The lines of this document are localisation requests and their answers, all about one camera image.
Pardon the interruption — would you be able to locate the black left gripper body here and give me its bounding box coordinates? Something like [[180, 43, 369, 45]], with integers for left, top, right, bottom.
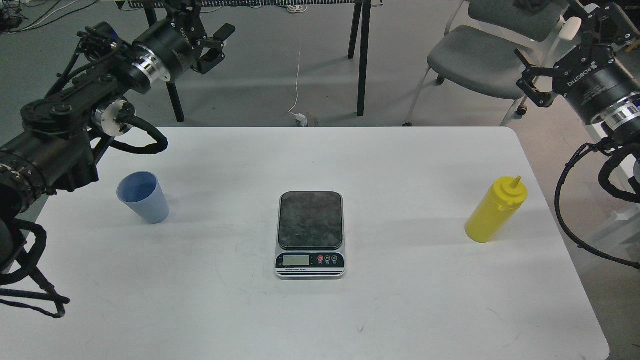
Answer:
[[133, 19, 207, 84]]

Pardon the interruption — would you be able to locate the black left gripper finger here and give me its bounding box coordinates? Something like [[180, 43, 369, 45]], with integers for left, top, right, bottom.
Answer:
[[161, 0, 202, 26], [192, 23, 236, 75]]

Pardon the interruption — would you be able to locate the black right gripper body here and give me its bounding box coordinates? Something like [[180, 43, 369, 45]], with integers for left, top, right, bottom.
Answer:
[[552, 46, 639, 125]]

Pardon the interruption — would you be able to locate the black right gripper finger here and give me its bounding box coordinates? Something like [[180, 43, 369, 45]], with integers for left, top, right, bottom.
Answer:
[[514, 49, 565, 108], [567, 0, 640, 53]]

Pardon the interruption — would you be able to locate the yellow squeeze seasoning bottle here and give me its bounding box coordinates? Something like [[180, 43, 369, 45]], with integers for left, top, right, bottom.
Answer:
[[464, 176, 528, 243]]

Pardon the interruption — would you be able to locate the blue ribbed plastic cup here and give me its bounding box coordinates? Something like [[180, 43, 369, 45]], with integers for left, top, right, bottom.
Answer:
[[116, 171, 170, 224]]

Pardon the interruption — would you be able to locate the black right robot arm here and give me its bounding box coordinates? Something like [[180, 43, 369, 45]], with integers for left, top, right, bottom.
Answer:
[[515, 0, 640, 269]]

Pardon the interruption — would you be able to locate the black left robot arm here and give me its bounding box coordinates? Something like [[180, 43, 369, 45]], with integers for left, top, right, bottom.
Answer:
[[0, 0, 236, 319]]

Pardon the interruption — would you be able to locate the digital kitchen scale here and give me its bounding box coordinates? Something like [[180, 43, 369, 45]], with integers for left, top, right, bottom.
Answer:
[[274, 191, 346, 280]]

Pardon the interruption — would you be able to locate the grey office chair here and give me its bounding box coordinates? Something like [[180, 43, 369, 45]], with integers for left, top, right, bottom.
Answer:
[[426, 0, 579, 126]]

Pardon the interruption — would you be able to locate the white power adapter on floor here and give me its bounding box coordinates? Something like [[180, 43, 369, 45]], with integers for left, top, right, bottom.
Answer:
[[294, 112, 320, 127]]

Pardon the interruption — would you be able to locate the white side table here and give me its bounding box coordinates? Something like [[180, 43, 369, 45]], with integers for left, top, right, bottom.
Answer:
[[583, 124, 640, 263]]

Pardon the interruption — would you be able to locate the black legged background table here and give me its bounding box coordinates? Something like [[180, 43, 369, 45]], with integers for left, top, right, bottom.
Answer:
[[114, 0, 385, 123]]

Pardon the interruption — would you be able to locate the white hanging cable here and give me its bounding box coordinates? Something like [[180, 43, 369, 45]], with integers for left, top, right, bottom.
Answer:
[[288, 5, 304, 117]]

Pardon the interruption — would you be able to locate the floor cables top left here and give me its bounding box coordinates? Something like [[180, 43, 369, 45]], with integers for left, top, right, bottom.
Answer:
[[0, 0, 96, 35]]

